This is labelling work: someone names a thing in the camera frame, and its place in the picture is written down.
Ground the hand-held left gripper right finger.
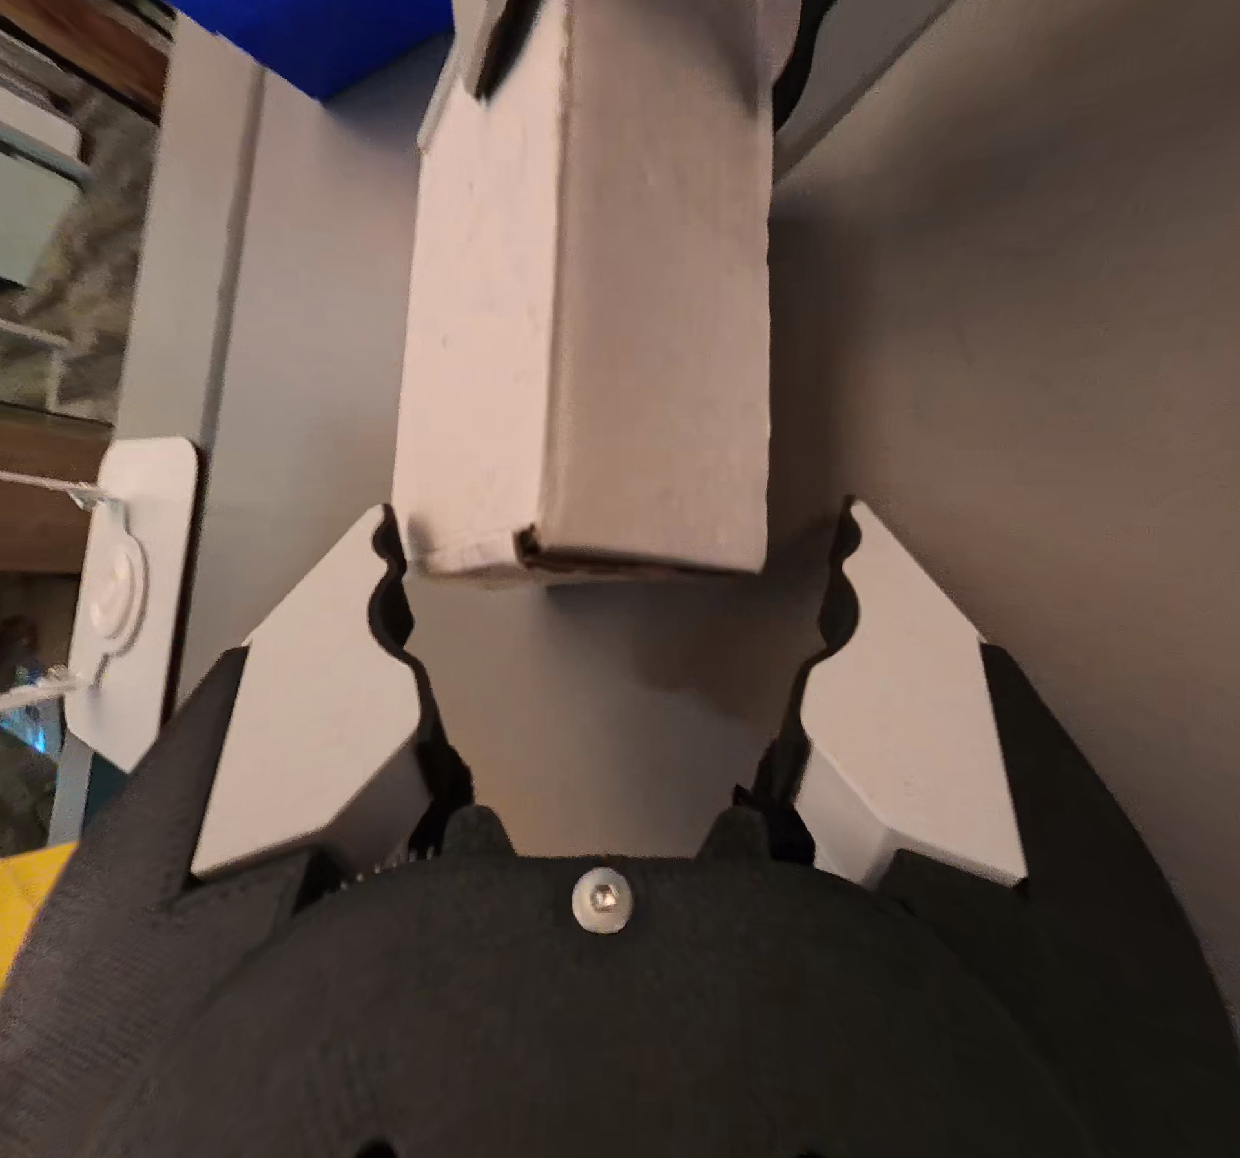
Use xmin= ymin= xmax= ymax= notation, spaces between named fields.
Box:
xmin=747 ymin=496 xmax=1030 ymax=893

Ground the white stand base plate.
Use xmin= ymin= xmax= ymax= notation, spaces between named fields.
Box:
xmin=64 ymin=436 xmax=207 ymax=773

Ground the wooden shelf board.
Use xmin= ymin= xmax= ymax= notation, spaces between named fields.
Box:
xmin=0 ymin=0 xmax=168 ymax=117

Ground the white cardboard box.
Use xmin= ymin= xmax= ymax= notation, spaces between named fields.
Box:
xmin=393 ymin=0 xmax=777 ymax=589

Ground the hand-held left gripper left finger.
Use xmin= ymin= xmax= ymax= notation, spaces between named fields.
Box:
xmin=188 ymin=502 xmax=477 ymax=884

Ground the yellow plastic bin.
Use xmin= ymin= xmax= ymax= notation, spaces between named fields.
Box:
xmin=0 ymin=843 xmax=81 ymax=991

